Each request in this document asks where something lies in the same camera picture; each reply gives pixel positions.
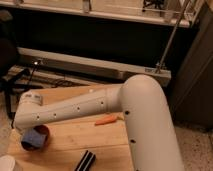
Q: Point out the orange carrot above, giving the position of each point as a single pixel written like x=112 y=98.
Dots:
x=106 y=120

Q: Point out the dark cabinet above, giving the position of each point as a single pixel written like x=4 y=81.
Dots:
x=191 y=96

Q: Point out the wooden table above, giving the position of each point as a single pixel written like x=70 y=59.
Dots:
x=68 y=142

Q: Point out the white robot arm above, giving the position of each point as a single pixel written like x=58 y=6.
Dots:
x=149 y=126

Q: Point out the black office chair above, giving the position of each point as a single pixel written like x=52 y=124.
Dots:
x=9 y=56

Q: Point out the brown ceramic cup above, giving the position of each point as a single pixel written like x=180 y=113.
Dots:
x=41 y=129

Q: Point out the black striped rectangular block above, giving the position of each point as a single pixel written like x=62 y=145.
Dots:
x=86 y=161

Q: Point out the long white radiator unit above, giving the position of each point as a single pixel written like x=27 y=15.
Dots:
x=102 y=68

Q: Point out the blue cloth in cup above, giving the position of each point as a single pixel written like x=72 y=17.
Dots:
x=33 y=138

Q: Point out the metal pole stand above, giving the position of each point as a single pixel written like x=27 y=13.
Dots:
x=159 y=65

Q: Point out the white round object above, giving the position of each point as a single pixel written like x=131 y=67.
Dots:
x=7 y=163

